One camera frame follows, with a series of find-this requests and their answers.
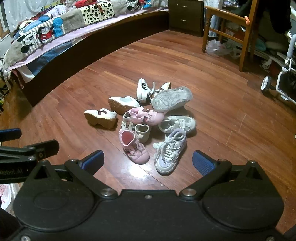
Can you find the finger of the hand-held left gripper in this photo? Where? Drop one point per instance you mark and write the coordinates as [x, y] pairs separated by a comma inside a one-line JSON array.
[[10, 134], [41, 150]]

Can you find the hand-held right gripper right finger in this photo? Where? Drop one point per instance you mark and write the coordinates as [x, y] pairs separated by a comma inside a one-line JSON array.
[[203, 162]]

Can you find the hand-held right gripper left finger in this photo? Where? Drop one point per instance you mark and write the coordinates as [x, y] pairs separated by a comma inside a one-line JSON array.
[[93, 160]]

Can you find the lavender white lace sneaker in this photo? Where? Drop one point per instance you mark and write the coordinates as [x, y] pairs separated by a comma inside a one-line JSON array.
[[172, 99], [168, 157]]

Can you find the pink toddler shoe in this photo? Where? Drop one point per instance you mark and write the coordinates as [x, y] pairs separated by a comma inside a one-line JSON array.
[[150, 118], [136, 153]]

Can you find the white grey gum-sole shoe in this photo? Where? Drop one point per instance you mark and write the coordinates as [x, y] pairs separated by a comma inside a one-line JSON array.
[[182, 124], [120, 105]]

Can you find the white shoe with maroon stripes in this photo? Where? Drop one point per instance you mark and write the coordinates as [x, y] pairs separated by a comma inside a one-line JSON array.
[[101, 115]]

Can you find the white knit sock shoe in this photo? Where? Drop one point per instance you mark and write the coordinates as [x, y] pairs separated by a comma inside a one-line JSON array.
[[126, 120], [142, 134]]

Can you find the white shoe with black heel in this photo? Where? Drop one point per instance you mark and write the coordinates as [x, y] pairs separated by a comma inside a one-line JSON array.
[[164, 87], [142, 92]]

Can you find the white stroller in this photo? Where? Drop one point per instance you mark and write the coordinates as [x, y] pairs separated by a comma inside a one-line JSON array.
[[266, 83]]

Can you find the clear plastic bag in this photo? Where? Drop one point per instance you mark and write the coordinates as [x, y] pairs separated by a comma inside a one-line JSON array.
[[216, 47]]

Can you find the orange plastic hook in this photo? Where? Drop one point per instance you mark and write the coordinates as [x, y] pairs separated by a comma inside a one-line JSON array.
[[247, 20]]

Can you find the dark wooden dresser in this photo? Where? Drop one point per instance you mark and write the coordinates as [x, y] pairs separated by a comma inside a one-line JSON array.
[[185, 14]]

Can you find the wooden chair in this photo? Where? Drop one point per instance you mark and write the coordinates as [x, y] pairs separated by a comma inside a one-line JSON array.
[[227, 14]]

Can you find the black garment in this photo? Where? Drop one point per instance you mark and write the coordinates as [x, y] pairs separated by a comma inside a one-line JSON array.
[[277, 16]]

